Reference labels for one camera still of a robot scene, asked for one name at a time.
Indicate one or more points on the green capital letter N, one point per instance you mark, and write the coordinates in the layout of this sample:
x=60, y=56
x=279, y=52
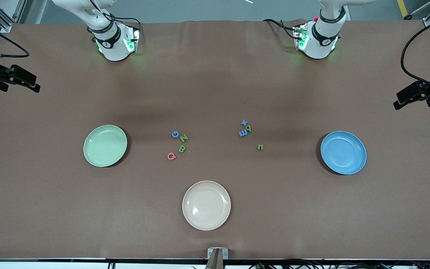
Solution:
x=184, y=138

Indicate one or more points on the base connector box green light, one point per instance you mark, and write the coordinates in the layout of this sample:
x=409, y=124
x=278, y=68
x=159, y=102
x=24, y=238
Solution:
x=301, y=37
x=133, y=37

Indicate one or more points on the pink capital letter G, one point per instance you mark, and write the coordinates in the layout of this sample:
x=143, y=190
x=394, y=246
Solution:
x=168, y=156

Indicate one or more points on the tan camera support pole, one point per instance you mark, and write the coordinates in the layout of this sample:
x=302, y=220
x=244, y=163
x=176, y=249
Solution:
x=215, y=263

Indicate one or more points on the grey metal rod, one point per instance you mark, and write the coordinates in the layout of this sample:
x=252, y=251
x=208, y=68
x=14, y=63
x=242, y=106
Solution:
x=422, y=8

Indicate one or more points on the brown table cover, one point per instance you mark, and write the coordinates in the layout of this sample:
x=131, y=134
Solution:
x=215, y=93

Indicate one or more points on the blue capital letter G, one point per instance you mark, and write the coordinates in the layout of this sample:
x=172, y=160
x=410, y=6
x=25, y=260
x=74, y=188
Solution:
x=173, y=134

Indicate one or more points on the grey metal bracket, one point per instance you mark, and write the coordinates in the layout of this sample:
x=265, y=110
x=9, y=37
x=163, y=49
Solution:
x=225, y=251

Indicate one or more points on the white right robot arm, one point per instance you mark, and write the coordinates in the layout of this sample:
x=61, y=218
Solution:
x=114, y=48

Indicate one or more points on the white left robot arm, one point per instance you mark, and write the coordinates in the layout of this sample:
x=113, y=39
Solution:
x=319, y=48

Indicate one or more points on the blue plate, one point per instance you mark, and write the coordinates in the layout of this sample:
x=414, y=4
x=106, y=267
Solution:
x=343, y=152

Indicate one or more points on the blue lowercase letter m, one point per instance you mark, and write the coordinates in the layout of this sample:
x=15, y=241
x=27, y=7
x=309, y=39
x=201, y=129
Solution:
x=243, y=133

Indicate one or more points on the green capital letter B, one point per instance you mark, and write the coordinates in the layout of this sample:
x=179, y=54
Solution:
x=182, y=148

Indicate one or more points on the green plate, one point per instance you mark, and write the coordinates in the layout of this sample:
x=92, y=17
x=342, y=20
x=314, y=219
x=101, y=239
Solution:
x=105, y=145

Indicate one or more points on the beige plate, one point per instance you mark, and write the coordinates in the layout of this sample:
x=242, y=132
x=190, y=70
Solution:
x=206, y=205

